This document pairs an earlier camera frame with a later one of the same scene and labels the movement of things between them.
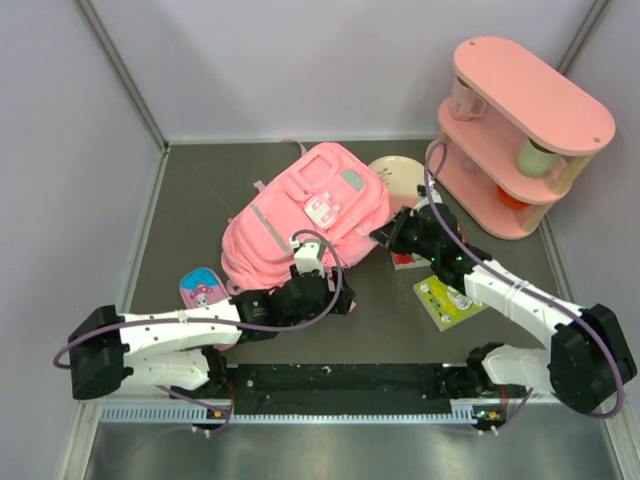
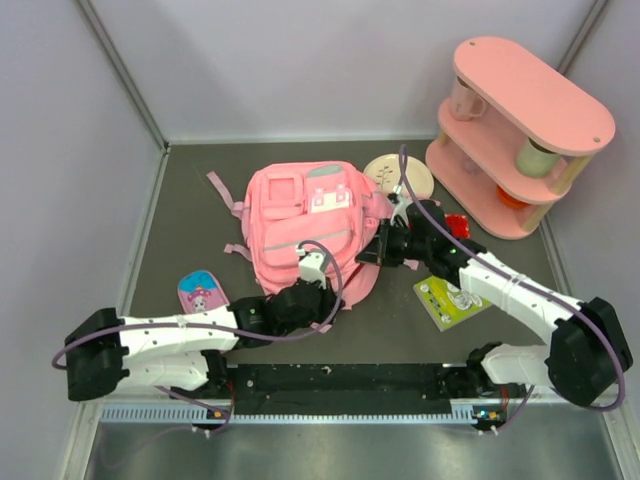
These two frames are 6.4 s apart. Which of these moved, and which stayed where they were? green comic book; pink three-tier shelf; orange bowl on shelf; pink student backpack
Moved: pink student backpack
Stayed: green comic book; orange bowl on shelf; pink three-tier shelf
